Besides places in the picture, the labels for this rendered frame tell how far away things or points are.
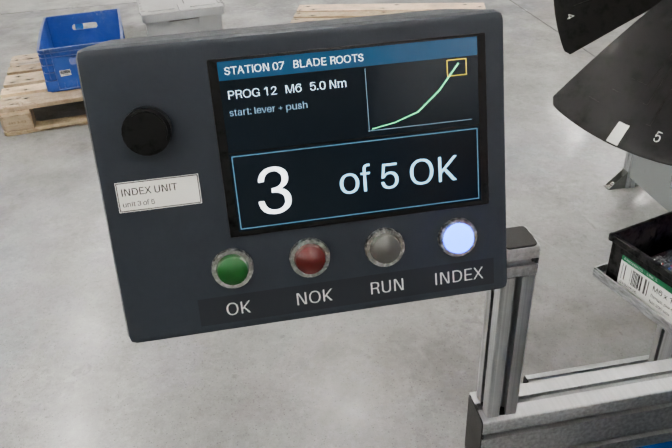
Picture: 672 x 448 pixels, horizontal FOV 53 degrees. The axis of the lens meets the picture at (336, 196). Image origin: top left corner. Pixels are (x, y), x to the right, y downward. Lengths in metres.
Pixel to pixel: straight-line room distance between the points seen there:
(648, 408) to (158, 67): 0.58
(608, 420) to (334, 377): 1.24
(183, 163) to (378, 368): 1.55
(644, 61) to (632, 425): 0.52
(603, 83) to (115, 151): 0.78
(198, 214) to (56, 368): 1.72
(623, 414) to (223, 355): 1.43
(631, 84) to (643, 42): 0.06
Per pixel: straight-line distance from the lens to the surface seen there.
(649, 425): 0.79
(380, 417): 1.82
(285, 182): 0.43
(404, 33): 0.43
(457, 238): 0.46
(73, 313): 2.31
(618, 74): 1.07
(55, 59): 3.58
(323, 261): 0.44
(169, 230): 0.44
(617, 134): 1.04
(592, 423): 0.75
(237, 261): 0.44
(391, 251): 0.45
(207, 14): 3.53
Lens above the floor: 1.38
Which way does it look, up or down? 31 degrees down
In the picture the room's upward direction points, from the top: 3 degrees counter-clockwise
